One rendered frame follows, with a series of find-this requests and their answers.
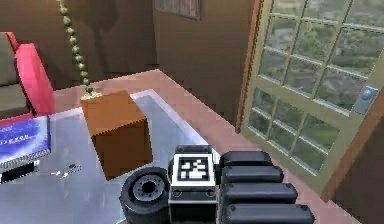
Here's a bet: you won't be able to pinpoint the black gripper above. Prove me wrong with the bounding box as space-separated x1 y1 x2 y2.
119 166 172 224

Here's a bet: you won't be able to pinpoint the brown cardboard box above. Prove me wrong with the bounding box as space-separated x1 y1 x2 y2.
80 89 154 182

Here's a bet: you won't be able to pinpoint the small metal keys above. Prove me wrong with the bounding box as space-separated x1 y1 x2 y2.
50 163 82 180

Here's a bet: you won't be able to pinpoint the black remote control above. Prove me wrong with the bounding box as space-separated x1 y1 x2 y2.
0 160 41 185

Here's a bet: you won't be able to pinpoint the blue and white book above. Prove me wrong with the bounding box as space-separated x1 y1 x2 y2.
0 115 52 172

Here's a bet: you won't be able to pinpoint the glass paned door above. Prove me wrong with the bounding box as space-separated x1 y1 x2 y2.
240 0 384 195

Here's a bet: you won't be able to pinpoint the framed wall picture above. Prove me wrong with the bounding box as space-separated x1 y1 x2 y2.
153 0 202 22

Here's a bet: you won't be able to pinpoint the grey door handle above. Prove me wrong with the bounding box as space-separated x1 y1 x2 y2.
352 85 380 116

